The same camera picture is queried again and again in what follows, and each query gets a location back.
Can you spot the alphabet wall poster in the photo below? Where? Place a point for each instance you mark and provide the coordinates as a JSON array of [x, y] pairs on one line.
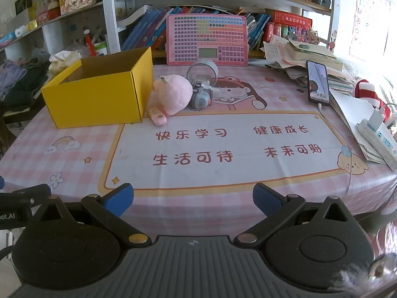
[[369, 15]]

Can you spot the white power strip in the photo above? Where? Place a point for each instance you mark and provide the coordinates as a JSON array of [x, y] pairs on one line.
[[380, 144]]

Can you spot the white shelf frame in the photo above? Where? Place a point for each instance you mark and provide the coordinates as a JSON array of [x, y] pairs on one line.
[[110, 12]]

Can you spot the white plugged-in charger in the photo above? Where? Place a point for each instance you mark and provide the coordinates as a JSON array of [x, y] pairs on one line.
[[377, 119]]

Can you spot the dark cloth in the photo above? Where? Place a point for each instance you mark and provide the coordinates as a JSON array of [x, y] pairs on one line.
[[26, 88]]

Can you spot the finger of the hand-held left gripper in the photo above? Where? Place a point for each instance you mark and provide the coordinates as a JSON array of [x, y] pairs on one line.
[[1, 182], [34, 194]]

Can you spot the clear tape roll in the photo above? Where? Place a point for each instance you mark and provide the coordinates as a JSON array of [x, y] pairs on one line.
[[211, 65]]

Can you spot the white tissue bag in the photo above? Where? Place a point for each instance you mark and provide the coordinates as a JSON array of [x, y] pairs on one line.
[[63, 60]]

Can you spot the black smartphone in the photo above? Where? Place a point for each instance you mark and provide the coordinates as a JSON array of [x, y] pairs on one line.
[[318, 82]]

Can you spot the small pink eraser case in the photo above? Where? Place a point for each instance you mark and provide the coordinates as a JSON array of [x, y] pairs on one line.
[[157, 115]]

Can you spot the pink plush toy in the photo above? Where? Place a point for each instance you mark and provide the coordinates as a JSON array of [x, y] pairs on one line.
[[172, 94]]

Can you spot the grey cloth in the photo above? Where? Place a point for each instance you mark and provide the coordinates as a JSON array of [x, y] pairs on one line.
[[40, 56]]

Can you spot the pile of papers and booklets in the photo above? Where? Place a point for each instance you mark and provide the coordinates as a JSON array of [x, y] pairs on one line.
[[304, 57]]

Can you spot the pink learning tablet board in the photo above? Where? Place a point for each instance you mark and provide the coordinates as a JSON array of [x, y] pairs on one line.
[[206, 38]]

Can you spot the red and white plush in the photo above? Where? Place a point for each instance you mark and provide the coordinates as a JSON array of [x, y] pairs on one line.
[[367, 94]]

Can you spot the purple cloth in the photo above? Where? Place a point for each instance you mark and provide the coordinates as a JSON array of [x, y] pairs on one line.
[[11, 76]]

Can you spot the yellow cardboard box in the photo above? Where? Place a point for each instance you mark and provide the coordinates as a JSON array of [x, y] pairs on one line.
[[93, 99]]

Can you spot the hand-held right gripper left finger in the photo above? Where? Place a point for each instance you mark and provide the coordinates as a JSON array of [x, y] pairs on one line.
[[119, 197]]

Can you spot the red boxes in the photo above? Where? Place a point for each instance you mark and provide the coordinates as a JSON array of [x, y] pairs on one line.
[[290, 21]]

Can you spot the white and green container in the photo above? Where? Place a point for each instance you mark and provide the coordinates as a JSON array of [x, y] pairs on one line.
[[100, 49]]

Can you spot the grey fluffy fur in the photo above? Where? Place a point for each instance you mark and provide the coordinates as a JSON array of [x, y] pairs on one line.
[[356, 281]]

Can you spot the blue and white canister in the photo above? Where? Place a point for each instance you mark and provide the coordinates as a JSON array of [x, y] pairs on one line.
[[203, 98]]

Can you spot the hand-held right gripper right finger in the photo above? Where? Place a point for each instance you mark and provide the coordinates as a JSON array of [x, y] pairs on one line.
[[266, 197]]

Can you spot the stack of white paper sheets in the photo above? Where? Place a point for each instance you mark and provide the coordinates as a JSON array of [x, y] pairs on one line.
[[353, 121]]

